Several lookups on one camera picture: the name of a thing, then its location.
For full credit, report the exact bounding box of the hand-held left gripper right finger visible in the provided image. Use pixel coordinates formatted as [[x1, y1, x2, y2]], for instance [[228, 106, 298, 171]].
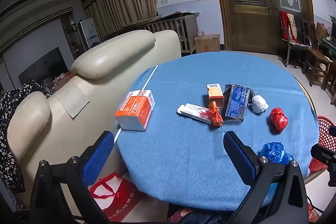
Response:
[[223, 131, 309, 224]]

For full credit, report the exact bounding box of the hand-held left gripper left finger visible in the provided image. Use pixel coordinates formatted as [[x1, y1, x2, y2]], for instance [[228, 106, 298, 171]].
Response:
[[29, 131, 115, 224]]

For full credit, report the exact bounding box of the red plastic basket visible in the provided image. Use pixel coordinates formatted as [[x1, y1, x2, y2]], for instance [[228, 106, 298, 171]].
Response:
[[308, 116, 336, 174]]

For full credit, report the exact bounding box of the blue plastic bag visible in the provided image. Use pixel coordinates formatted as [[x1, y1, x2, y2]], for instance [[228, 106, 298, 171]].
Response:
[[260, 142, 294, 165]]

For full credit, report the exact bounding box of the orange plastic wrapper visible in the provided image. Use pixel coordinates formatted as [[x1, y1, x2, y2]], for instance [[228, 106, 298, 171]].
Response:
[[208, 101, 224, 127]]

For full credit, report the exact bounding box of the blue foil packet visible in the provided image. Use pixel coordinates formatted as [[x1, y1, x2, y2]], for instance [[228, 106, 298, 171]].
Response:
[[225, 84, 250, 119]]

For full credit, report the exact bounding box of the red plastic bag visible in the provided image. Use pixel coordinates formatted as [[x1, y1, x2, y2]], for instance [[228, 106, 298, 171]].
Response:
[[269, 108, 288, 132]]

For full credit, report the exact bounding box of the white paper ball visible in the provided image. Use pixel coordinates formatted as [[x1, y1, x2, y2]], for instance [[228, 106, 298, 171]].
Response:
[[251, 94, 269, 114]]

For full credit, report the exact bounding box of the small orange box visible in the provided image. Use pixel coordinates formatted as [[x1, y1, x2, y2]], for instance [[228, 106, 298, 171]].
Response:
[[206, 84, 225, 109]]

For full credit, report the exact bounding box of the long white medicine box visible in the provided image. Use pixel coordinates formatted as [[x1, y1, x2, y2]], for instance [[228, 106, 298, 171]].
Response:
[[177, 103, 213, 125]]

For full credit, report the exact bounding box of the black plastic bag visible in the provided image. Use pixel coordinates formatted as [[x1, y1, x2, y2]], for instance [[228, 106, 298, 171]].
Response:
[[223, 84, 256, 109]]

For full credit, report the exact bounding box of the red gift bag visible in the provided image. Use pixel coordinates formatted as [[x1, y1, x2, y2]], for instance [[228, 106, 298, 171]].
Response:
[[89, 172, 147, 223]]

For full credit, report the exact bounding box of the round table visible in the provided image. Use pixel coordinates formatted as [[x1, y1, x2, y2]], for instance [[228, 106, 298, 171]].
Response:
[[294, 76, 317, 114]]

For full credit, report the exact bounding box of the blue tablecloth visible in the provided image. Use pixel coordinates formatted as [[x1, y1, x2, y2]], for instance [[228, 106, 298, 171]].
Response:
[[115, 52, 319, 210]]

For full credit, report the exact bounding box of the orange and white tissue box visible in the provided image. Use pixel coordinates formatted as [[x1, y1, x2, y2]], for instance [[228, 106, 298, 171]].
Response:
[[114, 89, 155, 132]]

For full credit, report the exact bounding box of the dark wooden chair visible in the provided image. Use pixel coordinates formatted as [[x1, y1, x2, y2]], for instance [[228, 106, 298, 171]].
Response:
[[302, 20, 332, 80]]

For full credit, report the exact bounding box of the person's red patterned clothing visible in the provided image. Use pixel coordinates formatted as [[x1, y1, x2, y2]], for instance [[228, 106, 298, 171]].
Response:
[[167, 207, 237, 224]]

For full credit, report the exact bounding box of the thin white rod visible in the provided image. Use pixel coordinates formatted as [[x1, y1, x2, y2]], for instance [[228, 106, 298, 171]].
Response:
[[114, 65, 158, 142]]

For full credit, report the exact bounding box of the black floral cloth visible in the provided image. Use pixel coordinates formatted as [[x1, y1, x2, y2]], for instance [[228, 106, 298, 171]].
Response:
[[0, 80, 53, 193]]

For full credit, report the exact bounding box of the beige leather sofa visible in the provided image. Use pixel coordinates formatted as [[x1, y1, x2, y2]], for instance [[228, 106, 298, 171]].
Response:
[[7, 29, 181, 214]]

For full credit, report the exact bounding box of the brown cardboard box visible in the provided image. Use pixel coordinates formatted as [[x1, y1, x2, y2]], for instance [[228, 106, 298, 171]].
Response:
[[316, 22, 328, 39]]

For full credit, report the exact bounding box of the black television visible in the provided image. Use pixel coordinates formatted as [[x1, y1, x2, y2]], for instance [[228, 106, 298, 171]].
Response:
[[18, 47, 69, 88]]

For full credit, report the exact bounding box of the chair with red cloth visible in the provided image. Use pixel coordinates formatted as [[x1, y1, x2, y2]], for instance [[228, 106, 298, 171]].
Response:
[[279, 11, 313, 67]]

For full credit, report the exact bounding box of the cardboard box with red logo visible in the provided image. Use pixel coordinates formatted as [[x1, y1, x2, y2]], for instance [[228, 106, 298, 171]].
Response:
[[194, 34, 221, 53]]

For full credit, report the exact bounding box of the white cabinet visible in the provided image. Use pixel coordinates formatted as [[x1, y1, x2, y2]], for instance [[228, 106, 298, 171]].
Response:
[[80, 17, 101, 50]]

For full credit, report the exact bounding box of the wooden crib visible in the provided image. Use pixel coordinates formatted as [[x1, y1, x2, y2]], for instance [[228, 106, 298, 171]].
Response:
[[123, 13, 199, 54]]

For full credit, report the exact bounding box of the wooden double door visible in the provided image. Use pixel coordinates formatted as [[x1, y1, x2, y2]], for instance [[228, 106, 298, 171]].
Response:
[[206, 0, 314, 55]]

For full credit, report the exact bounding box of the black cable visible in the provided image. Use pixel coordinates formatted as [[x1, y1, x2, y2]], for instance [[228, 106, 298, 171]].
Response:
[[307, 202, 324, 215]]

